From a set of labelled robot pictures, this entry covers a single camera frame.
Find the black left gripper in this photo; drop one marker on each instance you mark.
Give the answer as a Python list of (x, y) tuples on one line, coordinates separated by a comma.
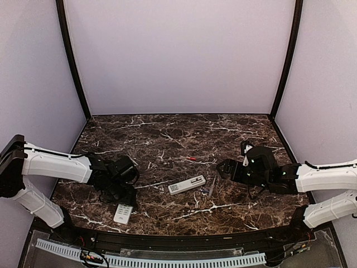
[(130, 197)]

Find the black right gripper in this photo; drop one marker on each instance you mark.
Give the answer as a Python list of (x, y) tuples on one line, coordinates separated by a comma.
[(229, 163)]

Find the white remote with green buttons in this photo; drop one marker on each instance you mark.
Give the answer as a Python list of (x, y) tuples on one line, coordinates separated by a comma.
[(122, 214)]

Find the white KT-16 remote control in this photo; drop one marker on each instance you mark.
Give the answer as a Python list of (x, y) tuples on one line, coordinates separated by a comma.
[(186, 185)]

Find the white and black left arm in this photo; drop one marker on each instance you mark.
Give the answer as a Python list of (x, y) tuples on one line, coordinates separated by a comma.
[(20, 159)]

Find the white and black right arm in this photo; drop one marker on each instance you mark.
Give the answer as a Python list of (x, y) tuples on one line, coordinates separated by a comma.
[(260, 168)]

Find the white slotted cable duct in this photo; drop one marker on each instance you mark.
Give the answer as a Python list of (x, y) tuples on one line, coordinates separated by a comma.
[(141, 258)]

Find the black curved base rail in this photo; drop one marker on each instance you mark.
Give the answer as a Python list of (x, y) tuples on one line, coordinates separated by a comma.
[(268, 239)]

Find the right black frame post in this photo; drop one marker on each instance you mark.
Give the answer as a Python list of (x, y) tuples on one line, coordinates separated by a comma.
[(288, 58)]

